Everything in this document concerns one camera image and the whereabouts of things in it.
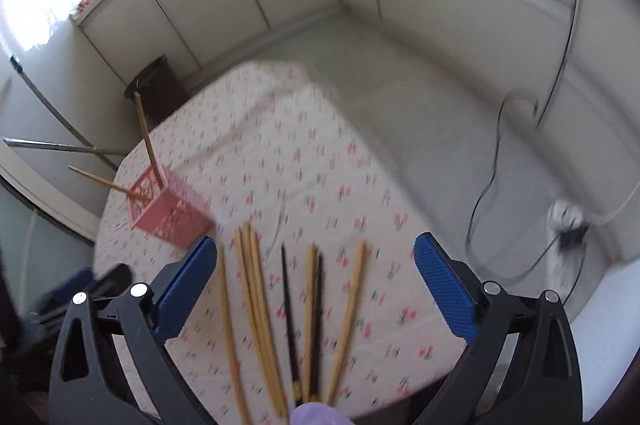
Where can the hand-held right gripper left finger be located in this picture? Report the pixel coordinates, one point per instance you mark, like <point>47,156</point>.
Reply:
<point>186,289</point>

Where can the metal rod frame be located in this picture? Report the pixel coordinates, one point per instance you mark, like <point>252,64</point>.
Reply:
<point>65,148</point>

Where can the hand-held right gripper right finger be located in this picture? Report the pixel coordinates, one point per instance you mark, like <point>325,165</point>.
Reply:
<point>445,290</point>

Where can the black chopstick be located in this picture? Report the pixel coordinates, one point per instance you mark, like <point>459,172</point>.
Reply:
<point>288,305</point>
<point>317,320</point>

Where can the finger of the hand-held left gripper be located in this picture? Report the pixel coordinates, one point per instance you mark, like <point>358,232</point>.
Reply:
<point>75,284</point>

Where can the bunch of wooden chopsticks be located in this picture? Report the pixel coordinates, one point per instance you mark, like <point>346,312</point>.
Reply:
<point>257,295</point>

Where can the tan wooden chopstick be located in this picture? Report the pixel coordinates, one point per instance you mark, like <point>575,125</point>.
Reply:
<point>100,179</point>
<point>147,140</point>

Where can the dark trash bin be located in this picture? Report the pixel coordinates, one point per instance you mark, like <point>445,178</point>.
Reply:
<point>157,87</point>

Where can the cherry print tablecloth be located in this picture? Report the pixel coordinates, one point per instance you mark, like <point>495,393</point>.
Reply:
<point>300,145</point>

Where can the pink perforated plastic basket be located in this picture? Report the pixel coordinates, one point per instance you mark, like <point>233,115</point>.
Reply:
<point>167,217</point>

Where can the purple object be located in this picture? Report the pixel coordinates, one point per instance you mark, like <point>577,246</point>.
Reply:
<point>320,415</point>

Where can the white power strip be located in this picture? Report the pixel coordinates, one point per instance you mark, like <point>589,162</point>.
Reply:
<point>562,215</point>

